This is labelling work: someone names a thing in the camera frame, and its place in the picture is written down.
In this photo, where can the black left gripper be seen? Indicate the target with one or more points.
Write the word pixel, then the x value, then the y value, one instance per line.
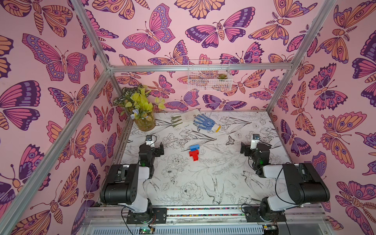
pixel 160 152

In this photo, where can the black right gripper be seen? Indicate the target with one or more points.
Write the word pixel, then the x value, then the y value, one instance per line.
pixel 245 148

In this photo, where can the long blue lego brick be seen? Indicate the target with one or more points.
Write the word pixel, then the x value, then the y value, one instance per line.
pixel 194 147

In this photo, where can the long red lego brick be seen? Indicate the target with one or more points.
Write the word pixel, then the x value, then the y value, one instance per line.
pixel 194 155

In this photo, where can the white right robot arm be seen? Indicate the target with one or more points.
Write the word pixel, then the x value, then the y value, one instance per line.
pixel 304 184

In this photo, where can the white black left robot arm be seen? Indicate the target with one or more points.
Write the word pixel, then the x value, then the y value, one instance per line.
pixel 124 186

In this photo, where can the white green work glove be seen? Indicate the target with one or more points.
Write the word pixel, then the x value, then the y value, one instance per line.
pixel 185 118

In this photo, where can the blue dotted work glove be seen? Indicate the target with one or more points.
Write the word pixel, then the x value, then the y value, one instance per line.
pixel 203 122

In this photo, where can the potted plant in glass vase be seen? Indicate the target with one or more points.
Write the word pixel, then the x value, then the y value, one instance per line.
pixel 135 103

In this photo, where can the small green item in basket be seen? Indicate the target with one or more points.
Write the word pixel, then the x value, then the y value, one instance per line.
pixel 222 76

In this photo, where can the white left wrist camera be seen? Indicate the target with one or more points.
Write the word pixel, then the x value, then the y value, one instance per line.
pixel 151 140

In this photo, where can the white wire basket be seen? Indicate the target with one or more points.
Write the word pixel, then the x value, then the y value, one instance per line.
pixel 203 77

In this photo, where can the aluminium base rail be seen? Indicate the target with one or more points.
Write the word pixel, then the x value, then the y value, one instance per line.
pixel 208 220

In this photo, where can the aluminium frame profile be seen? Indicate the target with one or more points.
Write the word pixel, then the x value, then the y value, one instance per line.
pixel 22 200

